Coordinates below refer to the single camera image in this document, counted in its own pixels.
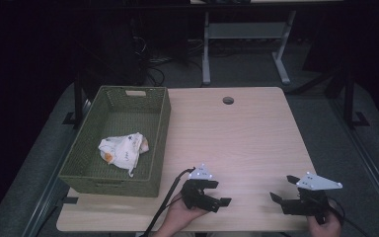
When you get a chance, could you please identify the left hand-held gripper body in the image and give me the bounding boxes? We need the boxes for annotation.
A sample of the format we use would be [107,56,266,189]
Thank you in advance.
[181,163,220,212]

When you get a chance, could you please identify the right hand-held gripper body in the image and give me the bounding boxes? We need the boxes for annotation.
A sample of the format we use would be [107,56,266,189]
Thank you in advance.
[281,171,343,225]

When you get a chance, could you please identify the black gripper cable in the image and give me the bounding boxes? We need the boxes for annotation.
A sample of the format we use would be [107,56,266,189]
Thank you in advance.
[326,197,370,237]
[140,167,196,237]

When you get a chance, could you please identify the person's left hand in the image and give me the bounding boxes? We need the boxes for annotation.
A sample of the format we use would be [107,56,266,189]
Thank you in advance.
[162,192,209,236]

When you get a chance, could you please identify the grey metal desk frame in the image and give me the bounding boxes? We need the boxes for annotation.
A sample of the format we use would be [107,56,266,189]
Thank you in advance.
[200,9,298,87]

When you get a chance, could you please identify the green woven basket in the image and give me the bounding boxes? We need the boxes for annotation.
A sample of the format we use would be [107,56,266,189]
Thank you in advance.
[58,85,172,198]

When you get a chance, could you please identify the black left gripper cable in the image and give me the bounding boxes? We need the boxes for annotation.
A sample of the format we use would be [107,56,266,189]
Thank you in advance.
[140,167,196,237]

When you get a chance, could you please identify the white cloth orange print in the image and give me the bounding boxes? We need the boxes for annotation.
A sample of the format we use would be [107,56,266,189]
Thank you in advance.
[98,131,150,178]

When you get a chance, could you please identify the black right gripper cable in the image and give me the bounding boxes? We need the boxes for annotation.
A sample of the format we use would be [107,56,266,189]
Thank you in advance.
[326,197,370,237]

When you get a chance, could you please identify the person's right hand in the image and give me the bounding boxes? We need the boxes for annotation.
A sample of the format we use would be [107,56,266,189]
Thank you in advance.
[306,200,343,237]

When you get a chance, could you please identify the black metal stand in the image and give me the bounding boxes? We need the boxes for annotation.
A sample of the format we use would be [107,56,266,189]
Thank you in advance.
[62,70,91,130]
[341,67,371,130]

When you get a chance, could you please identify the tangle of black cables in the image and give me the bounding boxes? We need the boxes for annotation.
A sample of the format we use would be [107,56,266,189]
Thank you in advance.
[129,19,205,87]

